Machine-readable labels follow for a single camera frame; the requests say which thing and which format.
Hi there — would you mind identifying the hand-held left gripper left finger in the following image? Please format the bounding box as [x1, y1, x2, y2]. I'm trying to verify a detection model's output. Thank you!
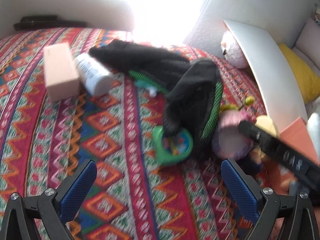
[0, 160, 97, 240]

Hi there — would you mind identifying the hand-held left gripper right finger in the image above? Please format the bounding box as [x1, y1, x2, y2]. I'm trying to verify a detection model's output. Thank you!
[221, 159, 320, 240]

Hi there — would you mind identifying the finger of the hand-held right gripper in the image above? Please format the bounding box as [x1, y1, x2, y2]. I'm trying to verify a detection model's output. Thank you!
[237, 120, 320, 193]

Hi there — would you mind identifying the orange shoe box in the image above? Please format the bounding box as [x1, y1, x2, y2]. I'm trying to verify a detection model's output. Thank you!
[279, 117, 320, 165]

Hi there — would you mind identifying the pink knitted flower pot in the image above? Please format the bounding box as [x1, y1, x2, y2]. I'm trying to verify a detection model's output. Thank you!
[211, 96, 256, 160]

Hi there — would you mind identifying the green round toy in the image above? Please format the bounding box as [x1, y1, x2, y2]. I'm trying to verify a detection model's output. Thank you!
[152, 126, 193, 167]

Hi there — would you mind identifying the black glove with green trim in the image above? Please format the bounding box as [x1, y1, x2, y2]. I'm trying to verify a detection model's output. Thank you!
[89, 39, 190, 93]
[162, 58, 223, 159]

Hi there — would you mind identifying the dark blue figurine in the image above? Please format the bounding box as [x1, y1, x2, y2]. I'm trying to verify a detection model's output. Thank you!
[241, 150, 265, 175]

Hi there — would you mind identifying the yellow cushion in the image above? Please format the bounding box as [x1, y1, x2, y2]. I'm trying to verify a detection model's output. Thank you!
[279, 43, 320, 103]

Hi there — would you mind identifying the white box lid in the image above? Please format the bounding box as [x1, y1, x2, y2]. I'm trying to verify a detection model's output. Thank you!
[223, 19, 308, 128]

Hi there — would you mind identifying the pink plush toy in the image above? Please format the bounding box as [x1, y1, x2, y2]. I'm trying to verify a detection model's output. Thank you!
[221, 31, 249, 69]

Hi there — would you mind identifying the white bottle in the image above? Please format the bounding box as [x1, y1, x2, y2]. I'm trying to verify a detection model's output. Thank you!
[75, 53, 113, 97]

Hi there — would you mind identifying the pink sofa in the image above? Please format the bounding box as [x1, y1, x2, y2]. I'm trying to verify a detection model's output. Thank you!
[292, 17, 320, 63]

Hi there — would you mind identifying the peach box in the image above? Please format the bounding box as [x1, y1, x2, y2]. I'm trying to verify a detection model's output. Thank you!
[44, 42, 80, 102]

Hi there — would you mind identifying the long black object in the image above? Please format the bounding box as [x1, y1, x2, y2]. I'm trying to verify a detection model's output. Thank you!
[14, 15, 87, 32]

